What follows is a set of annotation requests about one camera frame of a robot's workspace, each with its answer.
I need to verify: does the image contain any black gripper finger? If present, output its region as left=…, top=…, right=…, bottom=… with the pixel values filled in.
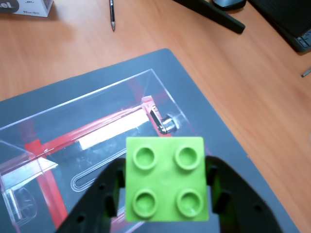
left=55, top=159, right=127, bottom=233
left=206, top=156, right=284, bottom=233

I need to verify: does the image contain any green lego block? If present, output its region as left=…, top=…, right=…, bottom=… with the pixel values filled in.
left=125, top=136, right=210, bottom=222

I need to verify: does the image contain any transparent acrylic box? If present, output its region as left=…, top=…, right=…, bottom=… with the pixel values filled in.
left=0, top=68, right=207, bottom=233

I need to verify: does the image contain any silver metal box lock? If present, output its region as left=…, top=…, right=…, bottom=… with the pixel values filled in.
left=148, top=104, right=182, bottom=135

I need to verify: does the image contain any white cardboard box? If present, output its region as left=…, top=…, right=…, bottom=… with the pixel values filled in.
left=0, top=0, right=54, bottom=17

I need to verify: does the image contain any red tape rectangle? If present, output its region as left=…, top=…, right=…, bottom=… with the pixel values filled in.
left=18, top=77, right=175, bottom=230

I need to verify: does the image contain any grey mat with red tape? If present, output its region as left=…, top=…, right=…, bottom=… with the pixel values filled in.
left=0, top=48, right=302, bottom=233

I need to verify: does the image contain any black pen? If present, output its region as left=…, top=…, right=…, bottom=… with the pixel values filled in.
left=109, top=0, right=117, bottom=32

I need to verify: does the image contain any black keyboard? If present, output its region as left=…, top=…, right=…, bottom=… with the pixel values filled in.
left=247, top=0, right=311, bottom=55

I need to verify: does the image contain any black monitor stand leg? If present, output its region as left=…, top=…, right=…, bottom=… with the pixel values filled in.
left=172, top=0, right=246, bottom=34

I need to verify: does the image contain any dark grey computer mouse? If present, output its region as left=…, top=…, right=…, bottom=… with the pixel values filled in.
left=211, top=0, right=247, bottom=10

